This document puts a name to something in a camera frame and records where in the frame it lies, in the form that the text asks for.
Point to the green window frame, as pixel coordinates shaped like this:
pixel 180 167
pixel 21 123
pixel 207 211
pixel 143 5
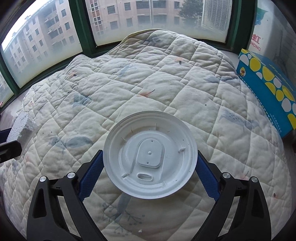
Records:
pixel 39 38

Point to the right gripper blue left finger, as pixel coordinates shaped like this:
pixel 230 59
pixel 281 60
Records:
pixel 88 175

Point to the white styrofoam block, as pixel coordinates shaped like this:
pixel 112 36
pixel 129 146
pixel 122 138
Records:
pixel 22 129

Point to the blue yellow tissue box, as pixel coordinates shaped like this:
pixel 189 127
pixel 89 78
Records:
pixel 275 92

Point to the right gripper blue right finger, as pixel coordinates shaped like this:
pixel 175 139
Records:
pixel 209 175

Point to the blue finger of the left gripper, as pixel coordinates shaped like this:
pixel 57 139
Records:
pixel 8 150

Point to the white quilted bed pad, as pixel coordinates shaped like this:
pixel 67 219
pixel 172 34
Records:
pixel 133 92

